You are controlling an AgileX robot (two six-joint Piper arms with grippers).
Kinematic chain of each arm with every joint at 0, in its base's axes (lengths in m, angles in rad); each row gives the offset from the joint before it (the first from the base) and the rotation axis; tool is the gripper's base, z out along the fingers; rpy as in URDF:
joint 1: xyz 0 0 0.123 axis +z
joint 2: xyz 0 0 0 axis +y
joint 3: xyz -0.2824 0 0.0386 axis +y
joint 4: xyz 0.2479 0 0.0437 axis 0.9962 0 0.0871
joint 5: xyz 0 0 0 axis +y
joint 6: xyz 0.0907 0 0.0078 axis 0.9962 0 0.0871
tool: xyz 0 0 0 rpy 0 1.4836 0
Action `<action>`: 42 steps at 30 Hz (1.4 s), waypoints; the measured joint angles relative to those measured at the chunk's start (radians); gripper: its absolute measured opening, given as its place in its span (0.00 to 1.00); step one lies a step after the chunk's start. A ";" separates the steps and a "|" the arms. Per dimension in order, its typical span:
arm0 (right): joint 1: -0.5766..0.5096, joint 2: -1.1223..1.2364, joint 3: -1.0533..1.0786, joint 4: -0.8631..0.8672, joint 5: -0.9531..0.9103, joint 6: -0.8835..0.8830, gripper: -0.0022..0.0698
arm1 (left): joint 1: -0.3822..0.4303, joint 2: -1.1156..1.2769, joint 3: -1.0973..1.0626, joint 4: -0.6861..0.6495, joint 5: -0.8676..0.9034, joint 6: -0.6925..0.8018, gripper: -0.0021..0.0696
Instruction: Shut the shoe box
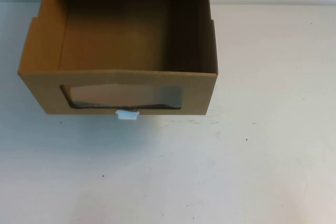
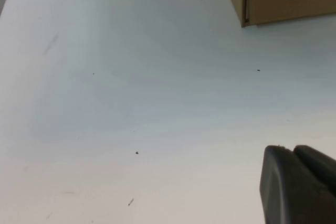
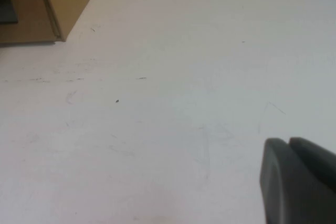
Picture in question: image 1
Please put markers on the cardboard drawer with window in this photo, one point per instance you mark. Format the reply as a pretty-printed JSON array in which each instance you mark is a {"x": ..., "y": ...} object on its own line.
[{"x": 110, "y": 37}]

